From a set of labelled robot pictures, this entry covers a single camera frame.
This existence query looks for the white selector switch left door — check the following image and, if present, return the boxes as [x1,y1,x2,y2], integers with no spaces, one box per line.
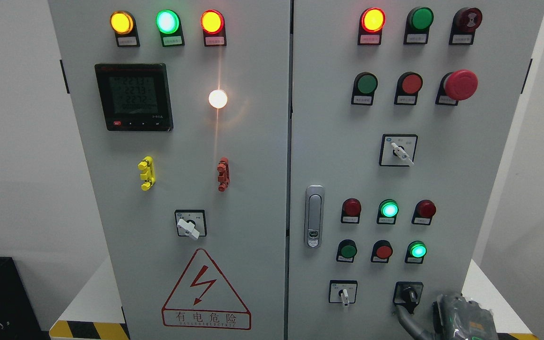
[174,210,207,240]

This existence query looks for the green unlit indicator top right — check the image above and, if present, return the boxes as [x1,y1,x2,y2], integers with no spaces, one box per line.
[403,7,434,45]

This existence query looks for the green lit indicator middle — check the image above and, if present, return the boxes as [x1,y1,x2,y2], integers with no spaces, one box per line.
[376,199,400,225]

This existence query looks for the red electrical hazard warning sticker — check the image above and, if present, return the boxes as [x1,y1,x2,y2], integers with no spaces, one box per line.
[161,248,251,331]

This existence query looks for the yellow indicator light top left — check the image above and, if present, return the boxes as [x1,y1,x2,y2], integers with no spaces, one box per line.
[110,10,140,47]

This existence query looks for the dark red indicator left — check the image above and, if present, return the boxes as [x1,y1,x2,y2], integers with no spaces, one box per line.
[340,198,361,224]

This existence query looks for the dark red buzzer alarm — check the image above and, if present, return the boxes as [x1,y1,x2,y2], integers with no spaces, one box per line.
[449,7,482,45]

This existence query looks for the silver door lock handle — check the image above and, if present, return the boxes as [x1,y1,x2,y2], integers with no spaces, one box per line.
[304,185,324,249]

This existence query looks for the red lit indicator right door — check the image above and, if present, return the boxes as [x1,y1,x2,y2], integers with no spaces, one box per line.
[357,7,386,46]

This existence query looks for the red emergency stop mushroom button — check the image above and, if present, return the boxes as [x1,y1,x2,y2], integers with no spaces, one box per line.
[435,69,478,106]

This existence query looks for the white selector switch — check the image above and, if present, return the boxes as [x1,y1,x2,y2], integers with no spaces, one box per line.
[379,134,417,167]
[328,280,358,307]

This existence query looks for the green push button upper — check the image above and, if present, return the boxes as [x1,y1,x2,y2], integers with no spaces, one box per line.
[350,72,378,106]

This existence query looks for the grey electrical cabinet left door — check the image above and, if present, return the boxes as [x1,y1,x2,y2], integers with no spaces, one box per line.
[48,0,291,340]

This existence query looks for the red push button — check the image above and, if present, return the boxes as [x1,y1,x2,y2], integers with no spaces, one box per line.
[370,240,393,264]
[394,72,423,106]

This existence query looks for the red terminal connector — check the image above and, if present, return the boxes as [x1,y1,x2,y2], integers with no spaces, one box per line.
[217,157,230,192]

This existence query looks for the black digital power meter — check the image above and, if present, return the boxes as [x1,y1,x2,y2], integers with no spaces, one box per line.
[94,63,173,132]

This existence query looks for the green push button lower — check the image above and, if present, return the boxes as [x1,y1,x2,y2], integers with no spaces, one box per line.
[335,239,357,263]

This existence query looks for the grey electrical cabinet right door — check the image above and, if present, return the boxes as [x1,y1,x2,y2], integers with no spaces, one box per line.
[288,0,544,340]

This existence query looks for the red push button upper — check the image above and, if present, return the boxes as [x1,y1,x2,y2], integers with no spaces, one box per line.
[394,72,423,106]

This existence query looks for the dark red indicator right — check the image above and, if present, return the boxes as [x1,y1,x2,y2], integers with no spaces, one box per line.
[411,199,437,226]

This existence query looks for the green push button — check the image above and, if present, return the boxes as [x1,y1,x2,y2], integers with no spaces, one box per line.
[335,239,357,263]
[350,72,378,106]

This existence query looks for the yellow terminal connector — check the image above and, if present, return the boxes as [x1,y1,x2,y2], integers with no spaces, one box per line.
[137,156,156,191]

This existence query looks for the white lit indicator light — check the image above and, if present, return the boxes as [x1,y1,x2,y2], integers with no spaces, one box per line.
[208,90,228,109]

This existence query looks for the red push button lower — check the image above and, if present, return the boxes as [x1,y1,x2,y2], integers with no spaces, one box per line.
[370,240,393,264]

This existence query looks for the green lit button lower right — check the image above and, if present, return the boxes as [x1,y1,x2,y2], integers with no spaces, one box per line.
[404,240,427,264]

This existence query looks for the white selector switch upper right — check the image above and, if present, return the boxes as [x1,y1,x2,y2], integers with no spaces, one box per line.
[379,134,417,167]

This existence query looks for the grey electrical cabinet door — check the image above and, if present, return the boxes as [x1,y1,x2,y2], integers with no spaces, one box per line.
[48,0,291,340]
[288,0,544,340]

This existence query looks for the red-orange indicator light left door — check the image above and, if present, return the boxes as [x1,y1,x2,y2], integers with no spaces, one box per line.
[201,9,227,47]

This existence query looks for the black rotary knob switch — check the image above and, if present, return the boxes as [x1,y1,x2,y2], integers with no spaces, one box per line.
[392,281,424,315]

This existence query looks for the white selector switch lower right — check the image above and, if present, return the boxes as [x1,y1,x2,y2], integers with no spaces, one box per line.
[328,280,358,307]

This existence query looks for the dark red indicator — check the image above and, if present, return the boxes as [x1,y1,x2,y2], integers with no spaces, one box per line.
[411,199,437,226]
[340,198,361,224]

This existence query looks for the green lit indicator light top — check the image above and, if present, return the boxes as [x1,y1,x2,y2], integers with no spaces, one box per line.
[156,9,184,47]

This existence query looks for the white platform with hazard stripes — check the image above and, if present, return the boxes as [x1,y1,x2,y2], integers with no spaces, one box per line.
[48,258,537,340]

